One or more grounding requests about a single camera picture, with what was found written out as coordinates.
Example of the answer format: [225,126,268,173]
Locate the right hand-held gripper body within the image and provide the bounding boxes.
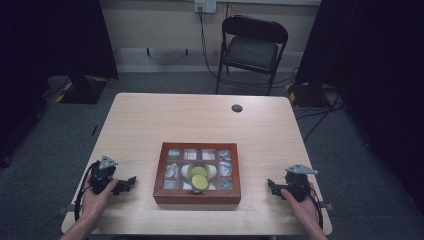
[282,163,319,203]

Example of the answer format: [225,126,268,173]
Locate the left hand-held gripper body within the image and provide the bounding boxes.
[89,155,119,196]

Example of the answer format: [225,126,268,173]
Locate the wooden box with glass lid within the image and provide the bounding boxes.
[152,141,242,206]

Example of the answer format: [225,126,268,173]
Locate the person's right hand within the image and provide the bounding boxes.
[280,181,322,232]

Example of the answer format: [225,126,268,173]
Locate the person's left hand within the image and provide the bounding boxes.
[80,173,120,224]

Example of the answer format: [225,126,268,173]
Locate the group of white sachets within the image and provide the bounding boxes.
[165,148,234,192]

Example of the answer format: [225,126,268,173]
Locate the black stand base striped tape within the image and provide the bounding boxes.
[285,81,332,109]
[54,74,109,105]

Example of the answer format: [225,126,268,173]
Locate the black curtain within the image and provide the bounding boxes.
[294,0,424,209]
[0,0,120,168]

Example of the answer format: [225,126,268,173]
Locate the black folding chair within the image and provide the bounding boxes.
[215,14,290,97]

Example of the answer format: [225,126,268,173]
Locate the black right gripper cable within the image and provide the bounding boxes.
[307,185,325,231]

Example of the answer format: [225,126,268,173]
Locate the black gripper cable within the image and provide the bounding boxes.
[307,185,325,231]
[73,161,101,223]

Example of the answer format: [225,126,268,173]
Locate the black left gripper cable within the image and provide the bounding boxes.
[73,161,101,223]

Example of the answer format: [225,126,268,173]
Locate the black floor cables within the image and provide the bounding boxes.
[294,92,346,143]

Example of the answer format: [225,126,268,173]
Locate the white wall socket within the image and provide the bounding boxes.
[194,0,218,15]

